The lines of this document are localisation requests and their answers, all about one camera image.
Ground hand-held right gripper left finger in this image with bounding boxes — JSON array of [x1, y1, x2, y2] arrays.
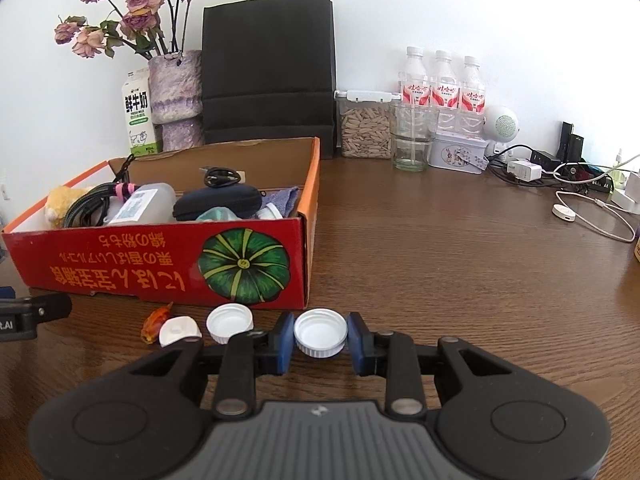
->
[[135, 311, 296, 421]]

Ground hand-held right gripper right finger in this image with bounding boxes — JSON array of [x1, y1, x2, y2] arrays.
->
[[346, 311, 511, 419]]

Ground small white bottle cap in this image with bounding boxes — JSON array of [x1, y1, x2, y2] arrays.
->
[[206, 303, 255, 346], [293, 308, 349, 360]]

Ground yellow white plush toy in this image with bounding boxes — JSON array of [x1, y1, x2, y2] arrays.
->
[[44, 185, 94, 229]]

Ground black braided cable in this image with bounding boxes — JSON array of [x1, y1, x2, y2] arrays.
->
[[63, 179, 136, 229]]

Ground red cardboard box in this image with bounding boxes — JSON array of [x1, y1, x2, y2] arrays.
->
[[1, 136, 321, 310]]

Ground white plastic bottle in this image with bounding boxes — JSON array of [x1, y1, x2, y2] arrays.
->
[[107, 182, 177, 226]]

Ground purple fabric pouch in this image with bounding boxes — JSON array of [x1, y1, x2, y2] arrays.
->
[[272, 185, 301, 219]]

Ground clear bag with green contents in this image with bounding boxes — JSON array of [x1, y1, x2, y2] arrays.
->
[[195, 206, 246, 223]]

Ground dark zip case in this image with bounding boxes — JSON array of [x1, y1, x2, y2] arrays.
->
[[173, 185, 264, 222]]

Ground clear seed container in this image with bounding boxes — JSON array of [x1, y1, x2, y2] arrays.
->
[[333, 89, 401, 160]]

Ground white flip lid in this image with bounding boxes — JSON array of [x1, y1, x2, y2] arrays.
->
[[158, 315, 204, 347]]

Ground orange plastic wrapper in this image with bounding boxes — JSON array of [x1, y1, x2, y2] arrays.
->
[[141, 301, 175, 345]]

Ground clear drinking glass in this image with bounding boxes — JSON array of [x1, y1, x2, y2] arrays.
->
[[390, 103, 440, 174]]

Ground white green milk carton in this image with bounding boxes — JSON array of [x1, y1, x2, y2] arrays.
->
[[121, 69, 162, 157]]

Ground white tin box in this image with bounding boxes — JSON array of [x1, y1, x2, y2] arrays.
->
[[428, 129, 490, 175]]

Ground white charger plug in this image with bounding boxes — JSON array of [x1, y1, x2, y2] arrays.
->
[[506, 158, 543, 182]]

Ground purple textured vase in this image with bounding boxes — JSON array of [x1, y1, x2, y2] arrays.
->
[[148, 49, 205, 153]]

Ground black power adapter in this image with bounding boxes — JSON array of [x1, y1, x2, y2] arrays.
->
[[529, 148, 561, 171]]

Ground white round speaker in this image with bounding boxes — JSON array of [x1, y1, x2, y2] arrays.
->
[[482, 104, 521, 144]]

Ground black paper bag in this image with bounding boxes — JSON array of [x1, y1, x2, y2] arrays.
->
[[201, 0, 337, 160]]

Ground dried pink roses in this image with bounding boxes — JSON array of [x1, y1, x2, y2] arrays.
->
[[53, 0, 201, 61]]

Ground small black cable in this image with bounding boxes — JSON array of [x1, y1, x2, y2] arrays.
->
[[198, 166, 241, 189]]

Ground black power cable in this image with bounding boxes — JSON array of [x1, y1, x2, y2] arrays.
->
[[487, 143, 534, 181]]

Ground white puck charger cable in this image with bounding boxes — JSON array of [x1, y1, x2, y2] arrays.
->
[[551, 189, 637, 244]]

